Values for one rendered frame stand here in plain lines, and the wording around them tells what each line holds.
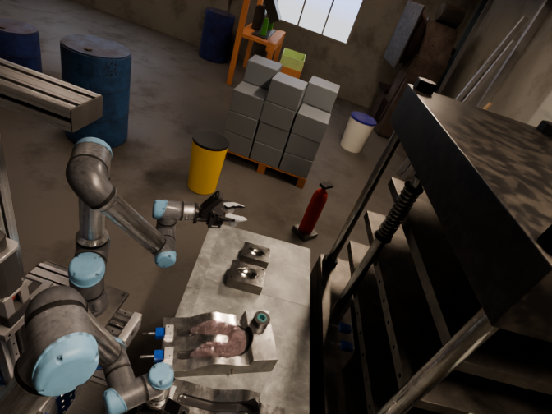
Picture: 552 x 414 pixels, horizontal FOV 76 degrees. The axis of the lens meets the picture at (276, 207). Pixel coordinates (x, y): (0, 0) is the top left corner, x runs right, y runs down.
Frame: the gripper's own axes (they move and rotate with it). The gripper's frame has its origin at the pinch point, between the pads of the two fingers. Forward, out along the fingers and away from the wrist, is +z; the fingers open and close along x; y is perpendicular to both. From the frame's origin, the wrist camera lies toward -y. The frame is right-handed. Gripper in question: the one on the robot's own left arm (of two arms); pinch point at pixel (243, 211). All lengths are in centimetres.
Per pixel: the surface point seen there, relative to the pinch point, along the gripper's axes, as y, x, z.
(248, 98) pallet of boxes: 94, -273, 69
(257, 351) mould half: 50, 39, 14
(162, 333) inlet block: 56, 25, -26
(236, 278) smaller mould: 60, -7, 13
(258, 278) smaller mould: 60, -6, 25
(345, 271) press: 70, -19, 93
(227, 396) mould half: 49, 56, -2
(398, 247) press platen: 16, 2, 90
